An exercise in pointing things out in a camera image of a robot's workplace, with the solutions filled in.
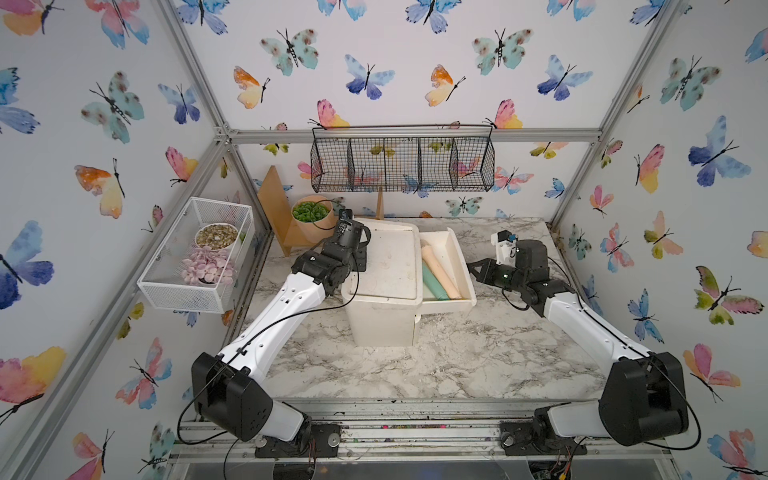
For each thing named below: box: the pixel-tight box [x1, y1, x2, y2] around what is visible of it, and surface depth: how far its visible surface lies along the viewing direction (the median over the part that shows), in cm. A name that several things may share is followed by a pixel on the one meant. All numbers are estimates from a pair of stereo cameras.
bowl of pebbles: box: [194, 222, 239, 249], surface depth 72 cm
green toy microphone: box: [422, 258, 450, 300], surface depth 84 cm
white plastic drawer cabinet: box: [342, 220, 423, 347], surface depth 80 cm
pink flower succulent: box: [181, 246, 236, 285], surface depth 64 cm
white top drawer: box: [419, 227, 477, 315], surface depth 86 cm
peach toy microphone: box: [420, 239, 462, 299], surface depth 86 cm
